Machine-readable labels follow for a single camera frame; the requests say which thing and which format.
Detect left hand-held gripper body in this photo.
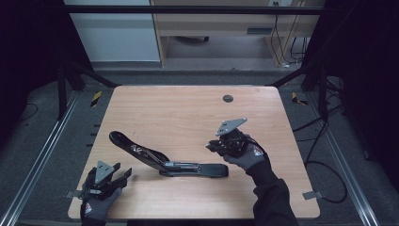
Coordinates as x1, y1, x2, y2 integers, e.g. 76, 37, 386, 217
81, 160, 127, 201

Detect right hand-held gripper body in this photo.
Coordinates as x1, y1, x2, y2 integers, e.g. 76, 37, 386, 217
211, 117, 252, 158

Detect black stapler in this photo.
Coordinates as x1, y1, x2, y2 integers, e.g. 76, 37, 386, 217
108, 130, 230, 179

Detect person's right hand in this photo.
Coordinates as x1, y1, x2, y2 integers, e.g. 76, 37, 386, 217
222, 142, 268, 172

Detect person's left hand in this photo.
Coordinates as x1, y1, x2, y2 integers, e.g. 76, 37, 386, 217
80, 186, 123, 222

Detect light wooden desk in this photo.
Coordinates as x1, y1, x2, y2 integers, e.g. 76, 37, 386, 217
150, 0, 326, 68

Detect white cabinet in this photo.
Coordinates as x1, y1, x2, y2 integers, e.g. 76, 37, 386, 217
63, 0, 162, 63

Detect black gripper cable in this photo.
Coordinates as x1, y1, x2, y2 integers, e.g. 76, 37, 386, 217
244, 134, 271, 162

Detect grey metal table bracket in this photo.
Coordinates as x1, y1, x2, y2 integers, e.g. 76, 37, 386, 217
64, 189, 85, 200
302, 190, 325, 201

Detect aluminium floor rail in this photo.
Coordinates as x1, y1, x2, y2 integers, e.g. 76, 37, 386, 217
305, 92, 381, 226
0, 90, 81, 226

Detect black metal frame strut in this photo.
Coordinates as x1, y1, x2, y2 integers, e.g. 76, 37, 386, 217
56, 58, 122, 121
266, 61, 331, 121

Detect thin black floor cable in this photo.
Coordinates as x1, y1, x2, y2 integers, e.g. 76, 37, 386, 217
20, 102, 40, 122

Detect hanging black desk cables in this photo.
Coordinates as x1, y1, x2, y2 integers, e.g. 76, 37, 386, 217
270, 2, 311, 68

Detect thick black floor cable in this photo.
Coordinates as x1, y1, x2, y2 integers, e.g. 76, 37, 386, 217
291, 103, 349, 204

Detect black horizontal frame bar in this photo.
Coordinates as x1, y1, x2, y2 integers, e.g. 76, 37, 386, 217
63, 5, 326, 16

